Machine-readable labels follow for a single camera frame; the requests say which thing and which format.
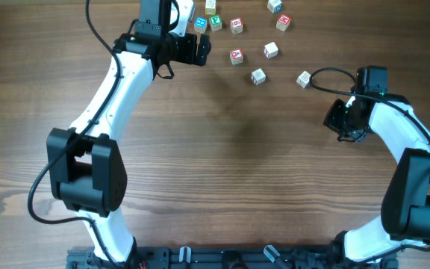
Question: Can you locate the plain red trimmed block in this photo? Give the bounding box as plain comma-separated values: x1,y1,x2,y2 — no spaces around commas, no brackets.
251,68,267,85

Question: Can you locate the red edged plain block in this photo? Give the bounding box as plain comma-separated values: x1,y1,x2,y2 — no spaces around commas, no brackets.
264,42,279,58

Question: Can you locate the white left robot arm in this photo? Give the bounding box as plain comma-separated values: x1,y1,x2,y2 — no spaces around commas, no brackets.
46,0,211,268

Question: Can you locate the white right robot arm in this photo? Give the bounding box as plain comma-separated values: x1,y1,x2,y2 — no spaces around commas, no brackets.
324,66,430,268

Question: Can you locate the blue letter block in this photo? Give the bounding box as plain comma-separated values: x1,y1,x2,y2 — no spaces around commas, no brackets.
194,16,208,34

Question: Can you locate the green F letter block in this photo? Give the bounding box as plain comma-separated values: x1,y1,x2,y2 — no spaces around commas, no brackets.
209,15,222,31

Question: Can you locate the red A letter block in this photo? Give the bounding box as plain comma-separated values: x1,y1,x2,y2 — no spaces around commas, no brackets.
230,48,243,65

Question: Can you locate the red 6 number block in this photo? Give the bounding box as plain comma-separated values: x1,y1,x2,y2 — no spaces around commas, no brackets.
230,18,243,34

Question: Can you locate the yellow letter block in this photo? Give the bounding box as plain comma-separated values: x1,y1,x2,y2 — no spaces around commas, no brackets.
205,0,216,15

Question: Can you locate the plain B letter block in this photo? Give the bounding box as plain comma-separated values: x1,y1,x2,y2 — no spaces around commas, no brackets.
296,71,311,88

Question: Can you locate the blue white corner block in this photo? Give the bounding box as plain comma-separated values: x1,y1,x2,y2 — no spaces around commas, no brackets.
267,0,282,13

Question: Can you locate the red M letter block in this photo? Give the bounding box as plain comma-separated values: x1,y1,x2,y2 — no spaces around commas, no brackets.
276,14,291,31

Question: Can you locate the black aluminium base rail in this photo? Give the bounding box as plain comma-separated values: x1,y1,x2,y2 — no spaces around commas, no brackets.
65,243,399,269

